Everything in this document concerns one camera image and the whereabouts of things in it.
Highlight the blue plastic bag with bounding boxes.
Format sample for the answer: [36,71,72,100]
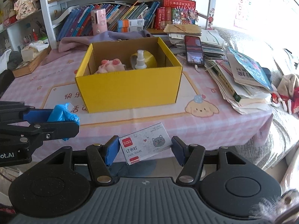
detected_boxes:
[46,102,81,142]

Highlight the staples box red white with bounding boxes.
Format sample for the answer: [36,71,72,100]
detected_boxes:
[119,123,172,165]

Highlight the pink plush pig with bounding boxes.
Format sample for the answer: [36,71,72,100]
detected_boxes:
[96,59,126,74]

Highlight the blue spray bottle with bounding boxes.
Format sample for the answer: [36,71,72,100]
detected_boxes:
[135,50,147,69]

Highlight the pink checked tablecloth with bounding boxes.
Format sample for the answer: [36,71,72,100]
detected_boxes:
[0,49,274,164]

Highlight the wooden chess box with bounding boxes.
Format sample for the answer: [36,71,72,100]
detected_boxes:
[13,47,51,78]

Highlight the tissue pack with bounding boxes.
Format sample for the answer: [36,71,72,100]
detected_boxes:
[21,41,49,62]

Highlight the yellow cardboard box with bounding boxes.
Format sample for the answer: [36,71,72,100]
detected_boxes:
[75,37,182,113]

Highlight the pink purple blanket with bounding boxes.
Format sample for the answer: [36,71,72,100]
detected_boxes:
[43,30,153,65]

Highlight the pile of papers and books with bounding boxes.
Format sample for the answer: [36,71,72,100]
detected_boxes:
[164,25,273,115]

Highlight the black smartphone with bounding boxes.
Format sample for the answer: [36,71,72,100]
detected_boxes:
[184,35,205,67]

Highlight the white bookshelf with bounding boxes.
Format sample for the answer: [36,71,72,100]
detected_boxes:
[0,0,218,52]

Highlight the pink device box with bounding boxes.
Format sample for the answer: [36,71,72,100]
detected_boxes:
[91,9,108,35]

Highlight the orange white medicine box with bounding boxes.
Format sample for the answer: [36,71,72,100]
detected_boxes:
[117,19,144,32]

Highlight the row of leaning books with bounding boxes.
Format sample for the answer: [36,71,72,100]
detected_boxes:
[56,0,199,41]

